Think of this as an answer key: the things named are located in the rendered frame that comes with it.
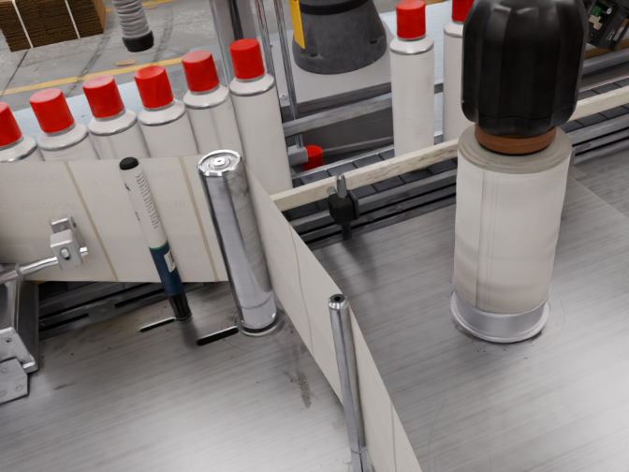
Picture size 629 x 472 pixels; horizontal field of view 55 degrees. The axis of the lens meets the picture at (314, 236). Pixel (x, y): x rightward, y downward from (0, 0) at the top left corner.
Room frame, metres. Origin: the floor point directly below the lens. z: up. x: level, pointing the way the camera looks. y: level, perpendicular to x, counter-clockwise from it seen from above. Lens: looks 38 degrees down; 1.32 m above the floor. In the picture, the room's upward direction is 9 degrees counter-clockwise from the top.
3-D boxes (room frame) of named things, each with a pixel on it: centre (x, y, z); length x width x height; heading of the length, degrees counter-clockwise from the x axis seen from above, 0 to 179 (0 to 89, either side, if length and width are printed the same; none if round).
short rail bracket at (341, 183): (0.57, -0.04, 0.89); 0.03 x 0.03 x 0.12; 15
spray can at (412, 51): (0.68, -0.15, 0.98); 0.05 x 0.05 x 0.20
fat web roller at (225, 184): (0.43, 0.07, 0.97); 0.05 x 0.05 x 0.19
